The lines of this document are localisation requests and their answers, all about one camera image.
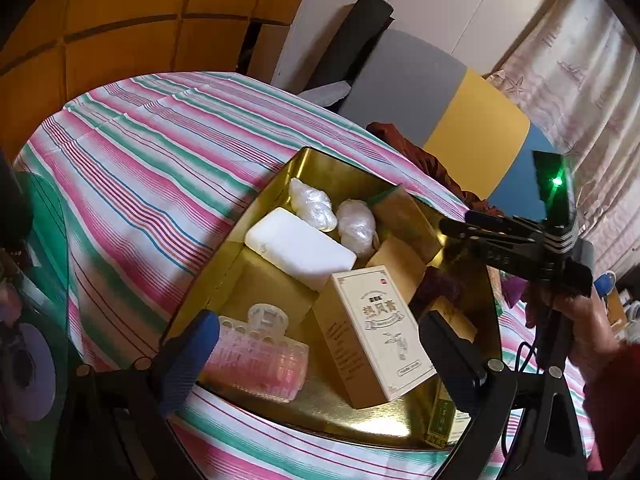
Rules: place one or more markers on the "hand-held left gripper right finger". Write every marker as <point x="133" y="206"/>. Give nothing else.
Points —
<point x="450" y="355"/>

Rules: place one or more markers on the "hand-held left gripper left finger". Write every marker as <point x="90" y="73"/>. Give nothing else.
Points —
<point x="190" y="350"/>

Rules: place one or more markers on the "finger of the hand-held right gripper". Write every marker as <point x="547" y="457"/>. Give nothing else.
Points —
<point x="505" y="225"/>
<point x="470" y="232"/>

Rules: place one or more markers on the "yellow sponge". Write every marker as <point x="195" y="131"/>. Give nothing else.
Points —
<point x="397" y="265"/>
<point x="452" y="317"/>

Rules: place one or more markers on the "pink plastic hair clip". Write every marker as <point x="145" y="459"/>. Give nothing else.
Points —
<point x="250" y="360"/>

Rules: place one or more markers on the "beige carton box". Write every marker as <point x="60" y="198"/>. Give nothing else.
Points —
<point x="370" y="340"/>

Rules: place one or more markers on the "clear plastic bag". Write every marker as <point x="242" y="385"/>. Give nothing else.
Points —
<point x="312" y="205"/>
<point x="356" y="225"/>

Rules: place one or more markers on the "gold tin box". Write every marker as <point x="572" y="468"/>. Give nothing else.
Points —
<point x="310" y="395"/>

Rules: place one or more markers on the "white foam block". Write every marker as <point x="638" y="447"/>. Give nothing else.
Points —
<point x="300" y="247"/>

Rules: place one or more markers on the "person's right forearm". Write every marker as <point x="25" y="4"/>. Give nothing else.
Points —
<point x="615" y="400"/>

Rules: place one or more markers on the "person's right hand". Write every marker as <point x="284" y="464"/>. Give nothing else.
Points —
<point x="590" y="330"/>

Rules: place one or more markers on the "purple snack packet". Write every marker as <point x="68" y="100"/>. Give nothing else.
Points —
<point x="511" y="287"/>

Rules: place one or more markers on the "brown cloth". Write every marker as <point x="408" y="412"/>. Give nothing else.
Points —
<point x="420" y="155"/>

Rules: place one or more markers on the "grey yellow blue chair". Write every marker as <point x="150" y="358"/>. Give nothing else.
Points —
<point x="400" y="85"/>

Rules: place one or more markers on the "patterned curtain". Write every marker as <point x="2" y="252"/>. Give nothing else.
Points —
<point x="590" y="85"/>

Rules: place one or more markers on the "metal tin lid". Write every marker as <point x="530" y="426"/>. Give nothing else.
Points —
<point x="25" y="360"/>

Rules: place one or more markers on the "striped bed sheet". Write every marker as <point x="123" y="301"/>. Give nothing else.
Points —
<point x="125" y="170"/>

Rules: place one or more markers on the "black rolled mat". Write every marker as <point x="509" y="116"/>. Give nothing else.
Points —
<point x="360" y="30"/>

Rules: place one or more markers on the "orange wooden wardrobe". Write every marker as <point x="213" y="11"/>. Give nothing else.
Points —
<point x="125" y="10"/>

